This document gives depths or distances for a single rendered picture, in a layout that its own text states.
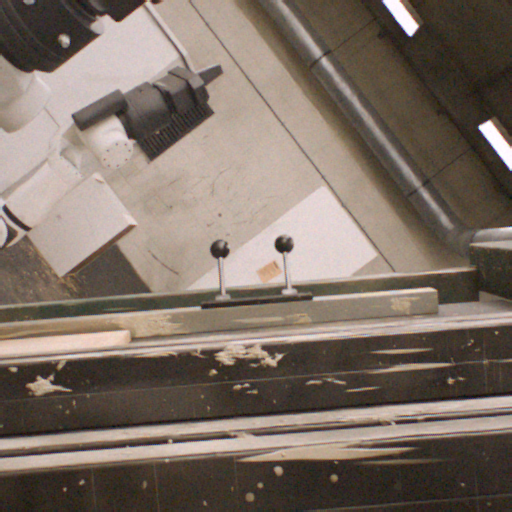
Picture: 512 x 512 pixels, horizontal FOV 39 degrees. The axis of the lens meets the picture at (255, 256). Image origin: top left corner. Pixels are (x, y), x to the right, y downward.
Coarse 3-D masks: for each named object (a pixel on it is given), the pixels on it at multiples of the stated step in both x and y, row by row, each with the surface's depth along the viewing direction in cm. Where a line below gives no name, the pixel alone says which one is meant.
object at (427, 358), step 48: (240, 336) 76; (288, 336) 75; (336, 336) 71; (384, 336) 71; (432, 336) 72; (480, 336) 72; (0, 384) 71; (48, 384) 71; (96, 384) 71; (144, 384) 71; (192, 384) 71; (240, 384) 71; (288, 384) 72; (336, 384) 72; (384, 384) 72; (432, 384) 72; (480, 384) 72; (0, 432) 71
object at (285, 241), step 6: (282, 234) 135; (276, 240) 135; (282, 240) 134; (288, 240) 134; (276, 246) 135; (282, 246) 134; (288, 246) 134; (282, 252) 135; (288, 252) 135; (288, 258) 134; (288, 264) 134; (288, 270) 133; (288, 276) 132; (288, 282) 132; (288, 288) 131; (288, 294) 130; (294, 294) 130
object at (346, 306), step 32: (32, 320) 133; (64, 320) 129; (96, 320) 128; (128, 320) 129; (160, 320) 129; (192, 320) 129; (224, 320) 129; (256, 320) 129; (288, 320) 129; (320, 320) 129
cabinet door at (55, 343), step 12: (60, 336) 125; (72, 336) 123; (84, 336) 122; (96, 336) 121; (108, 336) 120; (120, 336) 119; (0, 348) 119; (12, 348) 117; (24, 348) 116; (36, 348) 115; (48, 348) 114; (60, 348) 113
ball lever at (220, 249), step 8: (216, 240) 135; (224, 240) 135; (216, 248) 134; (224, 248) 134; (216, 256) 135; (224, 256) 135; (224, 272) 133; (224, 280) 133; (224, 288) 132; (216, 296) 130; (224, 296) 130
